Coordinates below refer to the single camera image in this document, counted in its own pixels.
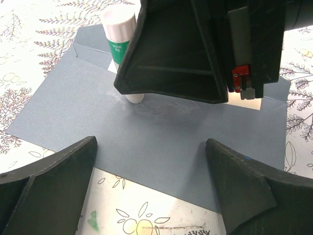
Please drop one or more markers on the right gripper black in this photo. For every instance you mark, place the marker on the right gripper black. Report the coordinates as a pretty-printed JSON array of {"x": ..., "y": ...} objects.
[{"x": 243, "y": 40}]

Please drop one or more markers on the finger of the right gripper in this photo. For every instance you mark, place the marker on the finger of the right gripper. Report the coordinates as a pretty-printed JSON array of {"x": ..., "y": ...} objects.
[{"x": 173, "y": 52}]

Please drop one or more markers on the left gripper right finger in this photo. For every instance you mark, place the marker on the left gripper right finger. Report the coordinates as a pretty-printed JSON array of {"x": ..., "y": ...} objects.
[{"x": 258, "y": 199}]

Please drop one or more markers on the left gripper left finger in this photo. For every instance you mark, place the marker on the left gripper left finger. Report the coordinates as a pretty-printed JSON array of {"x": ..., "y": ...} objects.
[{"x": 46, "y": 197}]

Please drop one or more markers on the green white glue stick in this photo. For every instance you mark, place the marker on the green white glue stick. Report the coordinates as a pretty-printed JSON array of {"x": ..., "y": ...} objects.
[{"x": 118, "y": 22}]

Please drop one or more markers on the grey envelope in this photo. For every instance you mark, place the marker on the grey envelope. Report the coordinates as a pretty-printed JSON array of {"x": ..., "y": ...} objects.
[{"x": 158, "y": 143}]

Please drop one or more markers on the floral table mat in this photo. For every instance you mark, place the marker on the floral table mat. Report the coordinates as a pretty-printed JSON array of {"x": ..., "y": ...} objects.
[{"x": 34, "y": 35}]

